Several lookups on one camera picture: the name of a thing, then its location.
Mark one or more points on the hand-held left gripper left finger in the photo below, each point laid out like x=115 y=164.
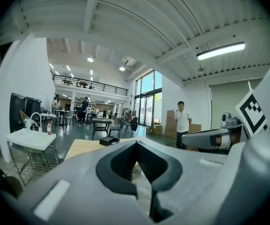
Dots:
x=78 y=196

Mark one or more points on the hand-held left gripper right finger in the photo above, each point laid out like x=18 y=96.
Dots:
x=186 y=186

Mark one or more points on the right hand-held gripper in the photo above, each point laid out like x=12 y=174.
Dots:
x=263 y=149

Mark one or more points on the small cardboard box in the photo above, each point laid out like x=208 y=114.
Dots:
x=195 y=128

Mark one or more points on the tall flat cardboard box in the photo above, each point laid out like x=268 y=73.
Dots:
x=171 y=123

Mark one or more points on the low cardboard box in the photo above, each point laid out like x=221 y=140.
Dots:
x=154 y=129

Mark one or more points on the light wooden table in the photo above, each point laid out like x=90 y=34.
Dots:
x=83 y=146

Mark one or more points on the black open box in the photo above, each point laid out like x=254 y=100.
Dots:
x=108 y=140

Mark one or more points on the glass entrance doors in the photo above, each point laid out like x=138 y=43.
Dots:
x=148 y=99

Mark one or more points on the dark grey chair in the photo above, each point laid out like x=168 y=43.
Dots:
x=118 y=126
x=132 y=124

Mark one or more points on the red label plastic bottle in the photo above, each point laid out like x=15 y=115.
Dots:
x=49 y=129

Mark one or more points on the white sink table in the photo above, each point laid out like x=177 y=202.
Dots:
x=29 y=138

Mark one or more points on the black square table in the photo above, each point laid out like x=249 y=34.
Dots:
x=100 y=122

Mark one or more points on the grey dining chair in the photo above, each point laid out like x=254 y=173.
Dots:
x=69 y=116

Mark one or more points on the round white table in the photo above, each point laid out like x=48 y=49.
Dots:
x=48 y=115

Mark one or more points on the long ceiling lamp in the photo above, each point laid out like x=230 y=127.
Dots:
x=220 y=51

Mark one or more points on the white curved faucet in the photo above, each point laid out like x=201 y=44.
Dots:
x=35 y=116

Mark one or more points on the black tall bin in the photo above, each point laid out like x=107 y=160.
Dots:
x=17 y=111
x=33 y=108

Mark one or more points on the round ceiling light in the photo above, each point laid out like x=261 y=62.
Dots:
x=90 y=59
x=121 y=68

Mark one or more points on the black mezzanine railing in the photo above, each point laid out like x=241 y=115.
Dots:
x=90 y=84

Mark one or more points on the grey gripper camera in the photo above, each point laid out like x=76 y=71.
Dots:
x=228 y=119

